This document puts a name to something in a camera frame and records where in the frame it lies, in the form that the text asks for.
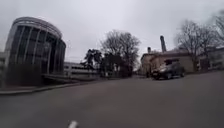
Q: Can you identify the group of bare trees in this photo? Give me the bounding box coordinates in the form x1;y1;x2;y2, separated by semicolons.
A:
174;9;224;73

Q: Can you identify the yellow building with chimney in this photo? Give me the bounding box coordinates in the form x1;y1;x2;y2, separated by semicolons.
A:
139;35;196;76

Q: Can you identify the dark car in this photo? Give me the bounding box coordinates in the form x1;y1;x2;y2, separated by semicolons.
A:
150;62;186;81

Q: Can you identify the round glass building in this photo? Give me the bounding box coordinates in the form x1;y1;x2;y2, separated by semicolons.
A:
3;16;67;84

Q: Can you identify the white banded low building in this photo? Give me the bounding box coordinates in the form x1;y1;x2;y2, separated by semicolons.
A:
63;61;101;81

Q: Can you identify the robot's own part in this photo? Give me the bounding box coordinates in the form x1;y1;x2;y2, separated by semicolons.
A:
67;120;79;128

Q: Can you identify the grey kerbed pavement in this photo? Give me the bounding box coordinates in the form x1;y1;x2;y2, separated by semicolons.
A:
0;78;101;97

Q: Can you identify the grey asphalt road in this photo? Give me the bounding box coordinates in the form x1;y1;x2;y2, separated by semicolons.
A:
0;69;224;128

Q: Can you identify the group of dark trees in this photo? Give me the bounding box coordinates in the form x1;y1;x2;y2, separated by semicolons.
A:
81;29;142;79

